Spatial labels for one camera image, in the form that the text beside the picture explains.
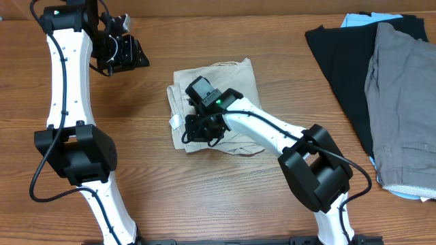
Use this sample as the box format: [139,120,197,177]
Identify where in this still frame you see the beige khaki shorts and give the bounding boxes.
[166,57,266,157]

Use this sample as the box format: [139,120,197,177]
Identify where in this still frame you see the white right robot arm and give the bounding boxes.
[183,88,355,244]

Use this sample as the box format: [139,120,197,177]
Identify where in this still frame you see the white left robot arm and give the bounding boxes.
[34,0,149,244]

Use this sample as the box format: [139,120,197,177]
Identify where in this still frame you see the black garment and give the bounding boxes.
[305,16,431,157]

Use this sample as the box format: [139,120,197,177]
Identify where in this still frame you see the light blue garment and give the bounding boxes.
[341,12,403,28]

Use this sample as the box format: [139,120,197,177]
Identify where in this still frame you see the grey garment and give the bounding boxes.
[364,22,435,199]

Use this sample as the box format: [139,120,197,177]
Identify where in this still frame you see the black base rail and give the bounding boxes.
[81,234,384,245]

